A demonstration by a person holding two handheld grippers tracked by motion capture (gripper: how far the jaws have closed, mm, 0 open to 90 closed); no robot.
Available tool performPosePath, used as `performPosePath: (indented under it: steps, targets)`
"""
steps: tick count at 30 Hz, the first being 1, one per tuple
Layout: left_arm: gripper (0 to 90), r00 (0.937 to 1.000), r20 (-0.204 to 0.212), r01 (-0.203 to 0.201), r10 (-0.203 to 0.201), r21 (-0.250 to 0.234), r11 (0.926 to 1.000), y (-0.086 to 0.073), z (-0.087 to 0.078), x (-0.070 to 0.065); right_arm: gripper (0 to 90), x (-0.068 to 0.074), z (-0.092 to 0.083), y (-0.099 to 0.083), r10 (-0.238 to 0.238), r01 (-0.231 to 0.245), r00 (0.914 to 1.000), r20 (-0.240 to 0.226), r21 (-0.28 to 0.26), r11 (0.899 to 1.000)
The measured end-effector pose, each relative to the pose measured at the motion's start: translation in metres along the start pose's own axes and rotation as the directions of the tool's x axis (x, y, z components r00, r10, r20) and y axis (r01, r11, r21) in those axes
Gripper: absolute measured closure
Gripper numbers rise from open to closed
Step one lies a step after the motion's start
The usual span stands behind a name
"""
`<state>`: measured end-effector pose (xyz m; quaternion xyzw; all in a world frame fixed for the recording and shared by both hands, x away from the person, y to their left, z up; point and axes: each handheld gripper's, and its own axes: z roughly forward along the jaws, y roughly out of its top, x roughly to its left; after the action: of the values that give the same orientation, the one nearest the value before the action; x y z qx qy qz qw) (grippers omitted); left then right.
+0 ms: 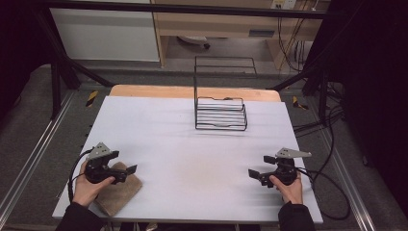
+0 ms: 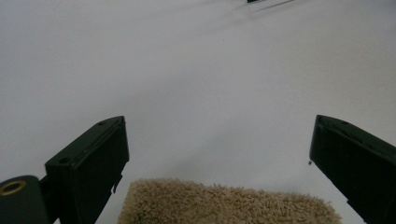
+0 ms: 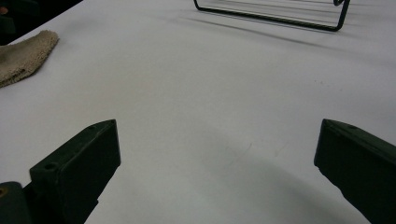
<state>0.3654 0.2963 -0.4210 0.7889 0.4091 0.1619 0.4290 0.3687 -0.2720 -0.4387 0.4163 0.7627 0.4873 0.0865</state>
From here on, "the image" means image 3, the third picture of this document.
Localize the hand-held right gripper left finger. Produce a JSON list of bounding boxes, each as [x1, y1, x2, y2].
[[23, 119, 121, 224]]

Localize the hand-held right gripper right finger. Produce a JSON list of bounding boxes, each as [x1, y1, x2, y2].
[[313, 118, 396, 224]]

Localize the beige terry towel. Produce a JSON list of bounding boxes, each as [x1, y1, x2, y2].
[[0, 29, 60, 89]]

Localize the black wire rack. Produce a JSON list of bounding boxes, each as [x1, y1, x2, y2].
[[192, 0, 352, 33]]

